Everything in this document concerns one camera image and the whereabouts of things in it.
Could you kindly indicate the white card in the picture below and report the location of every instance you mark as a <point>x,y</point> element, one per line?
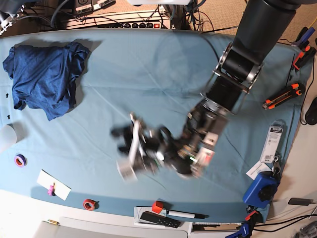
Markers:
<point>61,190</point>

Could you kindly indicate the blue clamp top right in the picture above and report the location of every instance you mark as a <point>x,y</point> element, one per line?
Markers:
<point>303,36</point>

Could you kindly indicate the white power strip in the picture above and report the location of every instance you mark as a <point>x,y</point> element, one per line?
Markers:
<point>150,19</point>

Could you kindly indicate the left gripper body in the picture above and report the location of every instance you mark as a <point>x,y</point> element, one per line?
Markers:
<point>149,147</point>

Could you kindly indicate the blue clamp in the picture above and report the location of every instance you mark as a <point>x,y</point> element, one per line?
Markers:
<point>303,36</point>
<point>245,231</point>

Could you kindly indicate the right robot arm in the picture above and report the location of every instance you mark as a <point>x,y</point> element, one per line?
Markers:
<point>10,12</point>

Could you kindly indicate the purple tape roll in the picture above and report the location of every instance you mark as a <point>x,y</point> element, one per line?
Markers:
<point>20,160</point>

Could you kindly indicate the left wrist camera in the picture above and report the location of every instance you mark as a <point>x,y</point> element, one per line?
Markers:
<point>126,171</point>

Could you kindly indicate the pink small toy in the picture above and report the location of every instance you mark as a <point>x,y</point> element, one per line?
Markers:
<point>51,190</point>

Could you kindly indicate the black remote control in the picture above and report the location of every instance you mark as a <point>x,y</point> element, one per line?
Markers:
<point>160,220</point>

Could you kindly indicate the light blue table cloth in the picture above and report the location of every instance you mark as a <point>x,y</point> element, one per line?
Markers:
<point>157,75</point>

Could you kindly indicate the black small device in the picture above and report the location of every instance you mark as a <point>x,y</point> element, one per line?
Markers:
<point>299,201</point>

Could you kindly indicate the white black marker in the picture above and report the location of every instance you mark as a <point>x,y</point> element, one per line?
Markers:
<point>186,215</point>

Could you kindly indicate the clear blister package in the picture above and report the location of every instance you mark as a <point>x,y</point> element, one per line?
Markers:
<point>272,141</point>

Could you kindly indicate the blue clamp bottom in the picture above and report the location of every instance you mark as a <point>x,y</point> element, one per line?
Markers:
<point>245,231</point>

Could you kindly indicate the red tape roll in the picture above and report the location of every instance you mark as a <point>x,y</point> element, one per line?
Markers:
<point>89,204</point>

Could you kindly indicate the orange clamp bottom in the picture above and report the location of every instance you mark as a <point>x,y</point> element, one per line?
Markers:
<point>254,217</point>

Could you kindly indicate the blue box with knob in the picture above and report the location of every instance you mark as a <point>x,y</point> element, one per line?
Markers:
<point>262,190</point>

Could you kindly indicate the white paper label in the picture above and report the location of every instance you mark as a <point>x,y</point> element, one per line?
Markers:
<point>256,169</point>

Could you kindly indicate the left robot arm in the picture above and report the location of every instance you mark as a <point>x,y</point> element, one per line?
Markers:
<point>262,24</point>

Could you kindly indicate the red small block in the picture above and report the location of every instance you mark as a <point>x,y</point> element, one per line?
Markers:
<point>157,207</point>

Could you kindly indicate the orange black clamp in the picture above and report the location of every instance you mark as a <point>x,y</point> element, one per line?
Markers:
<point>303,57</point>

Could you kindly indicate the orange black utility knife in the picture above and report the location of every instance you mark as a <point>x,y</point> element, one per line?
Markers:
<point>282,96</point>

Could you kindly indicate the white plastic cup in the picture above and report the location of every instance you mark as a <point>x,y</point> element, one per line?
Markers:
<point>8,137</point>

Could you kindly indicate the dark blue t-shirt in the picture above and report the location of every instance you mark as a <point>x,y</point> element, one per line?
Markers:
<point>45,77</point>

